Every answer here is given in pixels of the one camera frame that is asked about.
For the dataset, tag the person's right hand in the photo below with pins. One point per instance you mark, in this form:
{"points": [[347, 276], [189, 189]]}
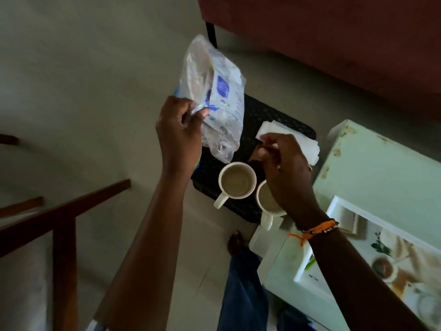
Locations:
{"points": [[293, 175]]}

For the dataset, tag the person's left hand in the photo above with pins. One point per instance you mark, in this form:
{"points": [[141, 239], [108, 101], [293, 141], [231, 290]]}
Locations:
{"points": [[175, 134]]}

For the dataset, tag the person's left thumb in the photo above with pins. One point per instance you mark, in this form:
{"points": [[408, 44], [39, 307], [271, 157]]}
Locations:
{"points": [[201, 114]]}

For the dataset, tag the person's right fingers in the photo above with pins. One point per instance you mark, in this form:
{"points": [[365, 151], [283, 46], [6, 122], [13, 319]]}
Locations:
{"points": [[277, 139]]}

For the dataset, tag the clear plastic bag blue label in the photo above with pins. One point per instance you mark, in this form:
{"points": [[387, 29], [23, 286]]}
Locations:
{"points": [[220, 96]]}

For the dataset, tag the person's right forearm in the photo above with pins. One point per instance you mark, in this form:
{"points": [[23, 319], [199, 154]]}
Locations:
{"points": [[355, 282]]}

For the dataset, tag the person's left forearm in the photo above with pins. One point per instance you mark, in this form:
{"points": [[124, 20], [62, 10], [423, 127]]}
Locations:
{"points": [[148, 248]]}

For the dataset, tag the black woven stool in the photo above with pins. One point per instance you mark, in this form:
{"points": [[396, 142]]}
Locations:
{"points": [[255, 117]]}

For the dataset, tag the folded white paper napkins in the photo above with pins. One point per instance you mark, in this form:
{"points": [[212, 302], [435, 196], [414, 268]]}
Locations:
{"points": [[308, 146]]}

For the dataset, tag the white mug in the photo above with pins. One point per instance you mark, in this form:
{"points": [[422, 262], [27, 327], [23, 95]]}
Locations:
{"points": [[237, 180], [267, 203]]}

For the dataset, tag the black sofa leg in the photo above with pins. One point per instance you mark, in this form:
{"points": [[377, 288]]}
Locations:
{"points": [[211, 34]]}

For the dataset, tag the orange thread wristband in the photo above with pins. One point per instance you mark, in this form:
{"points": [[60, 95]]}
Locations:
{"points": [[318, 229]]}

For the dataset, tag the red sofa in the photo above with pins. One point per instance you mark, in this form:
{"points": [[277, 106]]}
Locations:
{"points": [[327, 41]]}

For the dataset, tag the person's bare foot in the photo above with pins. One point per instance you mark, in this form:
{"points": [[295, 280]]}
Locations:
{"points": [[236, 243]]}

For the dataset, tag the person's blue jeans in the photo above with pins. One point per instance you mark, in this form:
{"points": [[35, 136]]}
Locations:
{"points": [[243, 293]]}

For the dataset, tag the white printed serving tray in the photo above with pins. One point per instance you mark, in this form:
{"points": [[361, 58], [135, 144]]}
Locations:
{"points": [[396, 258]]}

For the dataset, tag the brown wooden bar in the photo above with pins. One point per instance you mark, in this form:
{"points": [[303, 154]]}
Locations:
{"points": [[7, 139]]}

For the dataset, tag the brown wooden chair frame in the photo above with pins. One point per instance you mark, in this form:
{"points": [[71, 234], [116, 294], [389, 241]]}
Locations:
{"points": [[63, 237]]}

